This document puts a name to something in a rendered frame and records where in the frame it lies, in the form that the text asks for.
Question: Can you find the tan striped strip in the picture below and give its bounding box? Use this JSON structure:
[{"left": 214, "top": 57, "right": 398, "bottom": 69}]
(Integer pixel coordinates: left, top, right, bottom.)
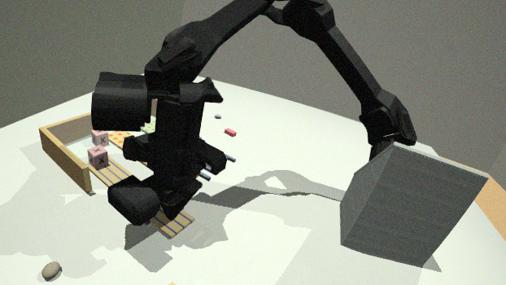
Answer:
[{"left": 89, "top": 157, "right": 195, "bottom": 239}]

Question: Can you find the small pink block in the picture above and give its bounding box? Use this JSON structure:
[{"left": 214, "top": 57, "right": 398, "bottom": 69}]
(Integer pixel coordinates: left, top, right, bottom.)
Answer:
[{"left": 224, "top": 128, "right": 237, "bottom": 137}]

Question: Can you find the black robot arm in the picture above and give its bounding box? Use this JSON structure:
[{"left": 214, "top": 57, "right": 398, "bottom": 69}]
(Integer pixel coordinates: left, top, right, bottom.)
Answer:
[{"left": 91, "top": 0, "right": 417, "bottom": 160}]

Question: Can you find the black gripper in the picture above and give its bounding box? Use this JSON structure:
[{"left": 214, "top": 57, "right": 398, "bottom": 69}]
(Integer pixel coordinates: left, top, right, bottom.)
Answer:
[{"left": 107, "top": 131, "right": 227, "bottom": 226}]

